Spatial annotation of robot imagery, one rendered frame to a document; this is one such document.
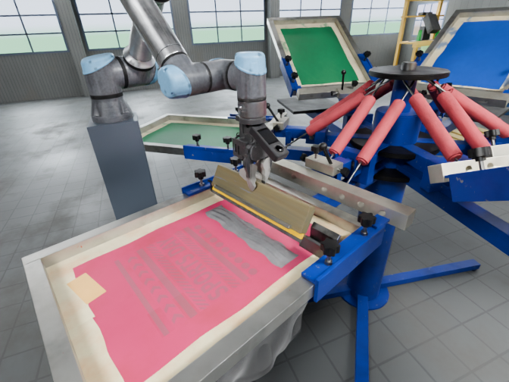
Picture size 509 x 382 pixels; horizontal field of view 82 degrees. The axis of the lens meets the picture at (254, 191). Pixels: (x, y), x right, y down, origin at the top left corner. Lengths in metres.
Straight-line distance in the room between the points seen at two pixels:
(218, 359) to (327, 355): 1.23
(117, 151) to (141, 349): 0.80
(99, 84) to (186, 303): 0.85
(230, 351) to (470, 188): 0.63
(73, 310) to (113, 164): 0.64
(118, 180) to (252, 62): 0.80
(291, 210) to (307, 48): 1.74
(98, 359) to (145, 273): 0.22
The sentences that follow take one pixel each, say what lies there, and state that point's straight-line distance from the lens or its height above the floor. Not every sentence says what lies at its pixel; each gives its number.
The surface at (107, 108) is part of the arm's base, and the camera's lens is 1.25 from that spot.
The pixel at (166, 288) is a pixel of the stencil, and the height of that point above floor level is 0.96.
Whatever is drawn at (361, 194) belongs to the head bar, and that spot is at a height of 1.04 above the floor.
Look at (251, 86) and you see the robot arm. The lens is 0.74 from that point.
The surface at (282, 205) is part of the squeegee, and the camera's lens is 0.78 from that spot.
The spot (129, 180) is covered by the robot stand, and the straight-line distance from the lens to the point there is 1.32.
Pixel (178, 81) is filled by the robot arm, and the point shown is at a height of 1.40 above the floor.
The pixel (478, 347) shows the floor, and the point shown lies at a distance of 2.09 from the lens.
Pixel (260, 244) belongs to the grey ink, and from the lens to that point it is 0.84.
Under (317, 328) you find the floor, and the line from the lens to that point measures 1.86.
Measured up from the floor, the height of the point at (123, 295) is 0.95.
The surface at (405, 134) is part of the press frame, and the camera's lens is 1.45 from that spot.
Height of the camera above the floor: 1.50
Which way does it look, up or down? 29 degrees down
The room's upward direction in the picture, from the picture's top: 2 degrees counter-clockwise
